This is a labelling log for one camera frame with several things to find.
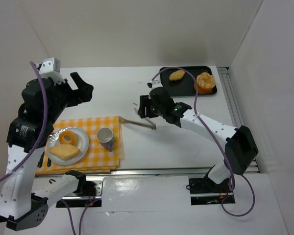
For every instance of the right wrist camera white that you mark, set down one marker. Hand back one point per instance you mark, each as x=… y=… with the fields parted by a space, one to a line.
x=153 y=84

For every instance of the black handled cutlery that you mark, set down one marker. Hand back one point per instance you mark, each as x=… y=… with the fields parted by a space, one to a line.
x=48 y=162
x=40 y=162

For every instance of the black baking tray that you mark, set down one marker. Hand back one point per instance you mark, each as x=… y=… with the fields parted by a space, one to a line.
x=184 y=86

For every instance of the glazed ring donut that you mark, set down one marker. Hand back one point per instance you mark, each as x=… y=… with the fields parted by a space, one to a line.
x=68 y=137

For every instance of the white paper plate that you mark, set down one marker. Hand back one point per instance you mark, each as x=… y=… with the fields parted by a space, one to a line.
x=82 y=144

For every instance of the wedge-shaped bread slice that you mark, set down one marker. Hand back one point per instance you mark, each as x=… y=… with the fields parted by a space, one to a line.
x=64 y=151

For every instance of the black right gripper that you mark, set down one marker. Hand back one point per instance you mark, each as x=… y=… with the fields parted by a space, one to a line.
x=144 y=106

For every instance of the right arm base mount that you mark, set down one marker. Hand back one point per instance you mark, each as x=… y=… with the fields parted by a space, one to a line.
x=203 y=191

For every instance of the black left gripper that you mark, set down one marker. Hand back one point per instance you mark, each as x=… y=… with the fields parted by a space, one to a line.
x=70 y=93

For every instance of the aluminium rail frame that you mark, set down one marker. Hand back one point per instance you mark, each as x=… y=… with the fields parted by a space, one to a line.
x=234 y=109

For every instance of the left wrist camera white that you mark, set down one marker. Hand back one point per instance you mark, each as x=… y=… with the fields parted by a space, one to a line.
x=50 y=68

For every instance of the small oval bread roll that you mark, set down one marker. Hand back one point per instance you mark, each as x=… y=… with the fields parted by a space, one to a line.
x=177 y=75

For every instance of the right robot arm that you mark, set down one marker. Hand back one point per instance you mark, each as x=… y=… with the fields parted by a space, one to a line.
x=236 y=143

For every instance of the purple mug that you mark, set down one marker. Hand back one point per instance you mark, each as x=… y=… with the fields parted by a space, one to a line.
x=106 y=138

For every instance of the stainless steel tongs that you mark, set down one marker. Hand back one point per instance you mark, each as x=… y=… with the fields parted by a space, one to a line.
x=147 y=123

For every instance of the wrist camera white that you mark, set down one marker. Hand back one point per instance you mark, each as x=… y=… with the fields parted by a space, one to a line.
x=153 y=84
x=50 y=68

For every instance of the yellow checkered cloth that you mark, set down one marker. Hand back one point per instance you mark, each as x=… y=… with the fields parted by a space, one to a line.
x=97 y=159

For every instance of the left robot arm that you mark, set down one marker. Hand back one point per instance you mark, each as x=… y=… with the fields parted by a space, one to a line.
x=44 y=101

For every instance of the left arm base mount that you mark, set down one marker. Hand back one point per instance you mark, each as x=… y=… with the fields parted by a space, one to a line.
x=91 y=194

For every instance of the orange cupcake-shaped bread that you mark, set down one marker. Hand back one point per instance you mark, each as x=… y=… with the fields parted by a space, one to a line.
x=205 y=83

